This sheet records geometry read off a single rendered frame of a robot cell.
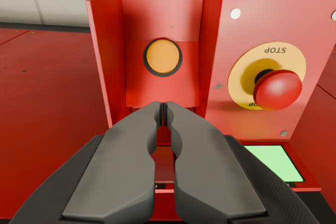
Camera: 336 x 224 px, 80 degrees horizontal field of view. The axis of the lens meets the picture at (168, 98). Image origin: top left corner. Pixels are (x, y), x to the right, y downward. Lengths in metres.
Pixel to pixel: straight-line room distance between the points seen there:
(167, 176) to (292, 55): 0.16
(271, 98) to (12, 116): 0.43
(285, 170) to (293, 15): 0.15
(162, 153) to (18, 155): 0.23
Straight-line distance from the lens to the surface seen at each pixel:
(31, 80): 0.59
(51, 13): 1.08
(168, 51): 0.24
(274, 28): 0.20
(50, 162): 0.35
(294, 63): 0.22
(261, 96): 0.19
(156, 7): 0.25
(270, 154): 0.25
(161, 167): 0.22
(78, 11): 1.03
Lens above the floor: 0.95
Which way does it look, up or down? 57 degrees down
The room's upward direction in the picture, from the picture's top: 178 degrees clockwise
